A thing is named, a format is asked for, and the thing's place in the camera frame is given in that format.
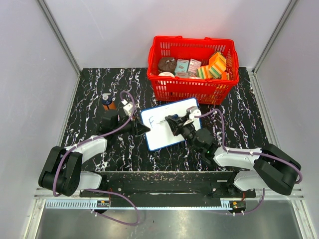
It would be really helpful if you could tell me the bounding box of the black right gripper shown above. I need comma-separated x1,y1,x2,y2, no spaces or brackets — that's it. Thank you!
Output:
166,115,200,153

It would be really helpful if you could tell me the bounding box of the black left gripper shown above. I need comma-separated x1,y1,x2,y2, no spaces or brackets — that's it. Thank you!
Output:
113,113,150,137

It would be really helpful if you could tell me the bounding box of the white marker with blue cap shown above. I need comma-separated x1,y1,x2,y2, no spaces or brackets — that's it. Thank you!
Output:
157,114,178,124

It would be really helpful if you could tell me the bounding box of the blue framed whiteboard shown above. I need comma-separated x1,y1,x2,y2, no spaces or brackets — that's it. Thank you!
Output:
140,97,203,152

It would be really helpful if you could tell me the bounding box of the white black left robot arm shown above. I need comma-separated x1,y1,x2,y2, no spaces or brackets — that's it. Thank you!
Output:
38,110,150,197

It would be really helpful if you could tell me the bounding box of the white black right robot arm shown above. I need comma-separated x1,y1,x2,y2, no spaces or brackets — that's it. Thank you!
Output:
165,115,301,197

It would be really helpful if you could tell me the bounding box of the red plastic shopping basket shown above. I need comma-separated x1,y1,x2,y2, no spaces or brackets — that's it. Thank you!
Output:
147,36,239,105

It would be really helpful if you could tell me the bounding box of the orange blue pump bottle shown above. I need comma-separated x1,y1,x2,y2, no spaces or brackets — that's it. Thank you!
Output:
101,93,116,111

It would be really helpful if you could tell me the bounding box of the teal small box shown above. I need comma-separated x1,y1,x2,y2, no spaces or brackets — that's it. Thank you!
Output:
174,59,189,75

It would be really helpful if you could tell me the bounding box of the green yellow sponge pack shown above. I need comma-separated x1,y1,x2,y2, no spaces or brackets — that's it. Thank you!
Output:
196,65,213,79

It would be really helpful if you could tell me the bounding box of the brown round package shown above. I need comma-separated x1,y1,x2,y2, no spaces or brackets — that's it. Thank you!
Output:
158,57,177,73

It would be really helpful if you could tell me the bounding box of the pink small box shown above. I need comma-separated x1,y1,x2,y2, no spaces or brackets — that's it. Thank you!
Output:
187,59,201,77

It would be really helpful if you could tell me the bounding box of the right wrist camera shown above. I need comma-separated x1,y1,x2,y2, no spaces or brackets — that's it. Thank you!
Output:
183,106,201,125

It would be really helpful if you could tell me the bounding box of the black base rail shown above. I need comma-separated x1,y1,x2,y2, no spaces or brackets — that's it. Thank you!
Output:
62,170,257,210

